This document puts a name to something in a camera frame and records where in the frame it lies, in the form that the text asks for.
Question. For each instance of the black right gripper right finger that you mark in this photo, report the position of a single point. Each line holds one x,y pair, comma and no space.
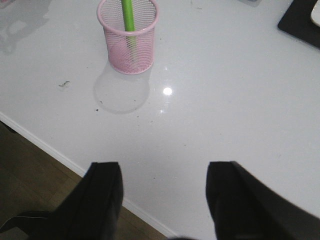
243,208

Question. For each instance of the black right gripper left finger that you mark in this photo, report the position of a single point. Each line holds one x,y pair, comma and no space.
89,212

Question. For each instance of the green pen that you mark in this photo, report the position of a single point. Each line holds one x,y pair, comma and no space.
128,20

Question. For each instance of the pink mesh pen holder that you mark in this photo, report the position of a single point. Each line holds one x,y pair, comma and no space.
120,56

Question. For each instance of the black mouse pad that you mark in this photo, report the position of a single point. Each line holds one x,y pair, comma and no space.
297,22

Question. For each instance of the white computer mouse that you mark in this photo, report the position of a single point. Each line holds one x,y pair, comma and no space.
315,14

